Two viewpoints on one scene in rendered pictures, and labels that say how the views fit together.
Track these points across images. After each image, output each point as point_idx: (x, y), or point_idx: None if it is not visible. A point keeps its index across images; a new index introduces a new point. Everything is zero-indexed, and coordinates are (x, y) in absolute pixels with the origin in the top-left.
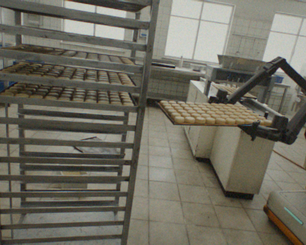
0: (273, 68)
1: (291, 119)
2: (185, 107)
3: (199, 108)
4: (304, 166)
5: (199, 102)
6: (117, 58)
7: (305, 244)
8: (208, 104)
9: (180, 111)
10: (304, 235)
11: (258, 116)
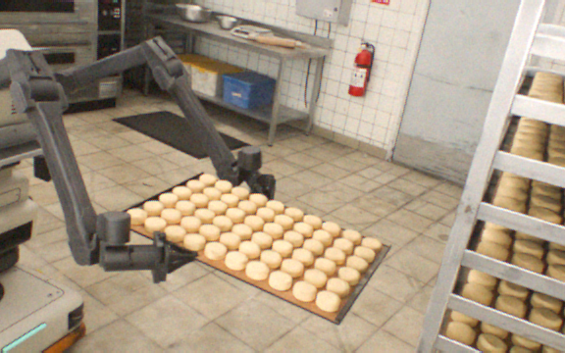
0: (62, 88)
1: (222, 148)
2: (308, 257)
3: (281, 242)
4: None
5: (228, 257)
6: (522, 240)
7: (61, 336)
8: (220, 243)
9: (339, 253)
10: (55, 330)
11: (193, 185)
